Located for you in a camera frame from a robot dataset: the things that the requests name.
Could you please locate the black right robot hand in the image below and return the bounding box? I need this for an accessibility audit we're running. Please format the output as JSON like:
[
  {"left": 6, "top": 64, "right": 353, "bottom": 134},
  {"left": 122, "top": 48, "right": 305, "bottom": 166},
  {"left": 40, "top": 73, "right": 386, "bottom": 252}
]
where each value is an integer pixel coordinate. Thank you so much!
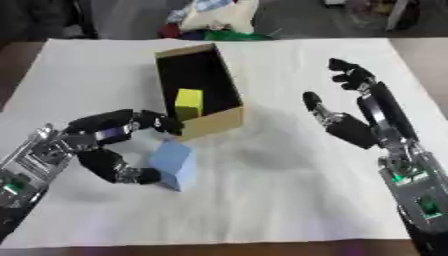
[{"left": 301, "top": 57, "right": 420, "bottom": 150}]

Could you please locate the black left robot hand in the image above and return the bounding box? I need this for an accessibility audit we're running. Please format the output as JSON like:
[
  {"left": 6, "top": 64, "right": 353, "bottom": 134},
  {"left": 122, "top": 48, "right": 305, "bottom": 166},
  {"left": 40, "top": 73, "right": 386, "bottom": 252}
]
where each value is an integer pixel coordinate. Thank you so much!
[{"left": 59, "top": 108, "right": 186, "bottom": 186}]

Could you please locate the tan cardboard box black inside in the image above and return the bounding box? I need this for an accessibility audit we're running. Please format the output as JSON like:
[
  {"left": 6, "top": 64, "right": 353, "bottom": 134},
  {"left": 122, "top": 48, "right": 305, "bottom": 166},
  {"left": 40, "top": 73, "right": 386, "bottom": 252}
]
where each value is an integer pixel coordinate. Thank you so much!
[{"left": 152, "top": 42, "right": 247, "bottom": 142}]

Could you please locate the light blue block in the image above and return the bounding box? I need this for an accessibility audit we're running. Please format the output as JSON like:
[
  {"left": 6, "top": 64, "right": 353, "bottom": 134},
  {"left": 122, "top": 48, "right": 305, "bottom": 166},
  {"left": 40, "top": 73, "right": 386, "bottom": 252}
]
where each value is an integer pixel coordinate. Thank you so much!
[{"left": 145, "top": 138, "right": 198, "bottom": 193}]

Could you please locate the yellow block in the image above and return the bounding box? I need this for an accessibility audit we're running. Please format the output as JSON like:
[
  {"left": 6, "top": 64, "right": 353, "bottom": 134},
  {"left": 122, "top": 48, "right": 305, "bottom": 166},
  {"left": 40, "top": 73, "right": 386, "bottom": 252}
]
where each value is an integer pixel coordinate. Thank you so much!
[{"left": 173, "top": 88, "right": 205, "bottom": 122}]

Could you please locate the green bag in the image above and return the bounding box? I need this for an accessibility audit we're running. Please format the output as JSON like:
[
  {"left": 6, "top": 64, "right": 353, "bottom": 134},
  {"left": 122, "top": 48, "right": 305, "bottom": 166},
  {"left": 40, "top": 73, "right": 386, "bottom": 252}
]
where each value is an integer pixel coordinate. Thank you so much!
[{"left": 201, "top": 29, "right": 277, "bottom": 42}]

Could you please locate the white bag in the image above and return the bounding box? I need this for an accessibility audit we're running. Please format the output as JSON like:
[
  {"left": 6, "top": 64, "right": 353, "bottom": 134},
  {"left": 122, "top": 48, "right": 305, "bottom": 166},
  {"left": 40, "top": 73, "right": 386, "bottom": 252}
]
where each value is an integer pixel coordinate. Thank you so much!
[{"left": 176, "top": 0, "right": 261, "bottom": 34}]

